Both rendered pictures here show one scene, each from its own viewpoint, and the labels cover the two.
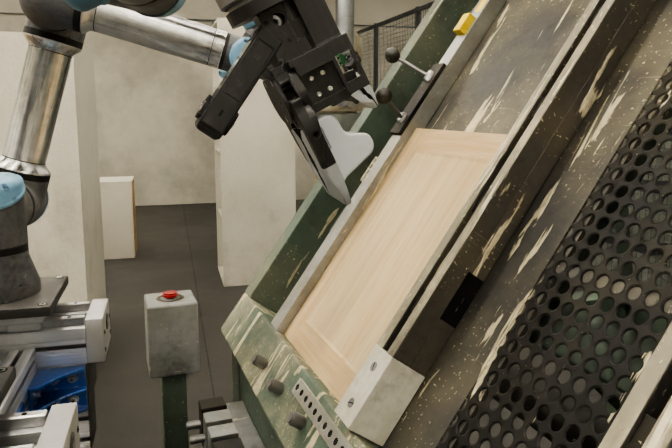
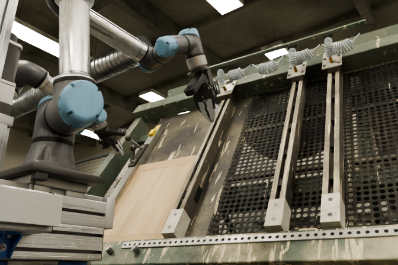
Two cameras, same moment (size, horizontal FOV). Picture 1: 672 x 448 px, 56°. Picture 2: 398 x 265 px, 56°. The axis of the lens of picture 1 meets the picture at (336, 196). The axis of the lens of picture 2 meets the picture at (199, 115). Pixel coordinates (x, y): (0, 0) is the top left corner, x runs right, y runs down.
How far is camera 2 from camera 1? 1.12 m
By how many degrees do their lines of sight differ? 49
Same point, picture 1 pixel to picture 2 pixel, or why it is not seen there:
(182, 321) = not seen: hidden behind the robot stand
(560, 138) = (215, 151)
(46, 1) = (31, 71)
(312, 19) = (209, 76)
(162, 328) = not seen: hidden behind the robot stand
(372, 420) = (179, 231)
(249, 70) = (200, 81)
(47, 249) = not seen: outside the picture
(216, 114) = (195, 87)
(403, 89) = (119, 158)
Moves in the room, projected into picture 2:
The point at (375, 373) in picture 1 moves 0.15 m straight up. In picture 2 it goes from (177, 215) to (177, 178)
